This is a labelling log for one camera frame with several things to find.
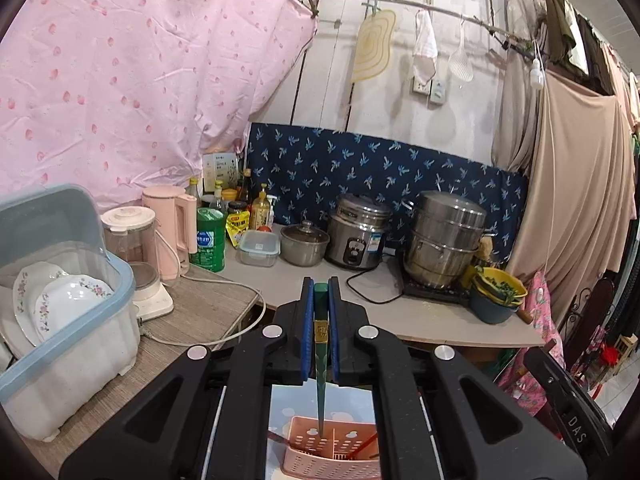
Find steel pot with glass lid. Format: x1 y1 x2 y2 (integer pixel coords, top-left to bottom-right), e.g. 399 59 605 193
279 220 331 267

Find steel steamer pot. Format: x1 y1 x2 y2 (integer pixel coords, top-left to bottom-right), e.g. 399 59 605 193
402 190 494 290

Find small wooden stool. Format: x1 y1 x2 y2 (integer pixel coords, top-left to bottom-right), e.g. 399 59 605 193
612 335 636 377

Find white floral plate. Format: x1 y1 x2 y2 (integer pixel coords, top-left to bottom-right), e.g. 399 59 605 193
34 276 115 342
12 262 71 347

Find white dish rack with lid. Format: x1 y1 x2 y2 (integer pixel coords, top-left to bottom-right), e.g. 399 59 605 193
0 185 142 443

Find green chopstick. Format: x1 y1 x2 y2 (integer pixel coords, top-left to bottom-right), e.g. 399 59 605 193
313 282 330 437

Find pink plastic utensil basket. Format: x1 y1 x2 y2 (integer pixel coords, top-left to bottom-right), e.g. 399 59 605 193
282 415 381 480

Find yellow oil bottle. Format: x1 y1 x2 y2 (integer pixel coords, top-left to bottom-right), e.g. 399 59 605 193
250 184 271 231

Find white power cable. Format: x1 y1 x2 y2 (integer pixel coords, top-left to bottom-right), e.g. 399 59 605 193
139 269 266 349

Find white carton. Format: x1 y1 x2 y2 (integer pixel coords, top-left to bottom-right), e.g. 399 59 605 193
202 152 241 197

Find pink dotted sheet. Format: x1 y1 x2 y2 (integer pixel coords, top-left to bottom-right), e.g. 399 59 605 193
0 0 319 212

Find yellow seasoning packet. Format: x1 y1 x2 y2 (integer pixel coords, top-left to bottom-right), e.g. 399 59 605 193
225 211 250 249

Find pink electric kettle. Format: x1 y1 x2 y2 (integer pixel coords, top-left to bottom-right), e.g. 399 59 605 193
141 185 199 282

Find blue leaf-print cloth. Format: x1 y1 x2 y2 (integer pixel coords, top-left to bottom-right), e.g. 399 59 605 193
247 122 529 267

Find white skimmer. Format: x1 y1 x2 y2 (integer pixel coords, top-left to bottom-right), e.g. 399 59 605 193
448 20 475 83

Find white hanging cloth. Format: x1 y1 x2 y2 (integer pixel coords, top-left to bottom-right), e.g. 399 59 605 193
412 9 439 86

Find metal hanging rod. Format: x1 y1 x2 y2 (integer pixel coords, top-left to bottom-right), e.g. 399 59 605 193
280 0 537 57

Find beige curtain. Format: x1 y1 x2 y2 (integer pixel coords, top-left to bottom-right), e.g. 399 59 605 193
492 35 637 322

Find pink floral cloth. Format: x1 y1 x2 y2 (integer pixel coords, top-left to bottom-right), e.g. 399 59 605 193
494 270 557 417

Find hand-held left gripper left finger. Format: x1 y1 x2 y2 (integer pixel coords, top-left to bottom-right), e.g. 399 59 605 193
59 276 316 480

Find dark hanging clothes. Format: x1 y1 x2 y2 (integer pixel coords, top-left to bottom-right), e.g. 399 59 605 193
544 0 592 79

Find glass food container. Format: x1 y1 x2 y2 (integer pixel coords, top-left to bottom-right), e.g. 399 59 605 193
237 230 281 267

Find beige cutting board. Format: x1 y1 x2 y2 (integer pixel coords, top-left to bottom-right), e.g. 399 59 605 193
350 9 399 85

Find white blender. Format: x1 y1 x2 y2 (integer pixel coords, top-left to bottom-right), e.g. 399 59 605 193
101 206 175 321

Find blue bowl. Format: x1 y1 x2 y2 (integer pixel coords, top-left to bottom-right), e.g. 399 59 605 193
468 287 521 325

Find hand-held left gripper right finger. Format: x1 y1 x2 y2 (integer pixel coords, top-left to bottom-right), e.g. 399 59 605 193
327 276 588 480

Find steel rice cooker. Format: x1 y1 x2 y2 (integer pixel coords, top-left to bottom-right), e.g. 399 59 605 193
325 192 392 271

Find black power cable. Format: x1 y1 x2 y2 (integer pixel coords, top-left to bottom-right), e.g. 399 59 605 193
346 257 407 306

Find black induction cooker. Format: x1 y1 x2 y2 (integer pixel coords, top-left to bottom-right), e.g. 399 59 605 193
399 269 474 307

